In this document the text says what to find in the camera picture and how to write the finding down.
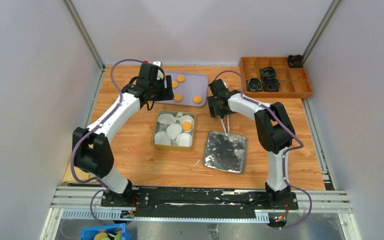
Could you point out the white paper cup centre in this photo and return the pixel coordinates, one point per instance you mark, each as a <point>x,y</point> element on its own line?
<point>174,130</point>

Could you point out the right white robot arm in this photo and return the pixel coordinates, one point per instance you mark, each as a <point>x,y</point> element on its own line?
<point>275,131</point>

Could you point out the square metal cookie tin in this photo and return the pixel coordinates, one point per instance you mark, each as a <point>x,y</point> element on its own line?
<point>159,127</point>

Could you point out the white paper cup top-right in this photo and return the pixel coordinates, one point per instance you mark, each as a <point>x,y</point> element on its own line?
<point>187,118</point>

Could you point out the white paper cup bottom-right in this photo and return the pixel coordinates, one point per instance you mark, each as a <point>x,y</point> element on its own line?
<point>184,140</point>

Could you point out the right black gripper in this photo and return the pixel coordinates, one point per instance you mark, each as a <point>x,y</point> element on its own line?
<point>213,102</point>

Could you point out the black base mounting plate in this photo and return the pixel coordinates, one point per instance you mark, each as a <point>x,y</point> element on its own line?
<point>199,203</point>

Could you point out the white paper cup bottom-left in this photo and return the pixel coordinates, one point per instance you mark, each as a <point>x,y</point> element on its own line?
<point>162,138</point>

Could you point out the white paper cup top-left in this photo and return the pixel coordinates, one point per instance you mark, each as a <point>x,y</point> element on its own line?
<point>166,119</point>

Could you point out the round orange cookie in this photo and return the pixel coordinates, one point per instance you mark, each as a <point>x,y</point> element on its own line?
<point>187,126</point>
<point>178,97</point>
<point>197,99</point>
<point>174,84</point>
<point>180,78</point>

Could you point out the yellow folded cloth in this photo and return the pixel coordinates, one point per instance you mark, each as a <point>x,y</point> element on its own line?
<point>69,178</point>

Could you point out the blue plastic bin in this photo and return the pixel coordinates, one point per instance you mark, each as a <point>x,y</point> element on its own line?
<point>106,232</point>

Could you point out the silver tin lid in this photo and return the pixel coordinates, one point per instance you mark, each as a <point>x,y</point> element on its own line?
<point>225,153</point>

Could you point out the orange wooden compartment box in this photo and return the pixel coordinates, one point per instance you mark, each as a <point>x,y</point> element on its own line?
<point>294,82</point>

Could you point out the black cable coil corner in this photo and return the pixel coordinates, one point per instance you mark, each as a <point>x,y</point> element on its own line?
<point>295,61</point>

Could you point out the lavender plastic tray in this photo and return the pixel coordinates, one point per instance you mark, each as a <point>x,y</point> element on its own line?
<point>194,84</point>

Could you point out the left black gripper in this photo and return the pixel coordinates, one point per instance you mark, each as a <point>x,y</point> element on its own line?
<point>166,93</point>

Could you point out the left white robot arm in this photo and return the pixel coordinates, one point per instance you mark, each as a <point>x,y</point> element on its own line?
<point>92,157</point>

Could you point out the metal tongs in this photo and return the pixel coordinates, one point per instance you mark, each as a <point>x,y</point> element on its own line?
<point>225,122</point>

